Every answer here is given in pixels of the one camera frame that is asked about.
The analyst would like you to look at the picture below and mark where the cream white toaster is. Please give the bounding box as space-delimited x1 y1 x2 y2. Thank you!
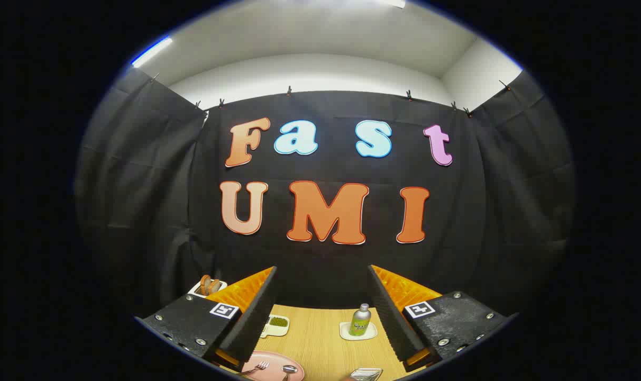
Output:
188 279 228 298

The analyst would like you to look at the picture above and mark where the green drink bottle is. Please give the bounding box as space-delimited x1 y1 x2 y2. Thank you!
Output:
349 304 372 337

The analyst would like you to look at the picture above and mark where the ceiling light strip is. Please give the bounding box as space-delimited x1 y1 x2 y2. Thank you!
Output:
131 36 173 68

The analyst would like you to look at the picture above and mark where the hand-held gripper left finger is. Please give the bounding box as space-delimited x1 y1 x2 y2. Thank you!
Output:
134 266 279 373

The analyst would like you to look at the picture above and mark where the pink round plate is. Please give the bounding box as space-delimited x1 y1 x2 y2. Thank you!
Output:
241 350 305 381

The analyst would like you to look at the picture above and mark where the white divided dish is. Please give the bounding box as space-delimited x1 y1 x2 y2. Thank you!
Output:
261 314 290 338

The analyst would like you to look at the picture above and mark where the white coaster plate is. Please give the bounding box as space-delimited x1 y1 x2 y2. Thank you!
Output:
340 321 378 341

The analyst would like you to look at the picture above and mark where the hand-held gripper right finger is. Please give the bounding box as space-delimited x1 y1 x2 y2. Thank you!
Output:
367 265 519 373

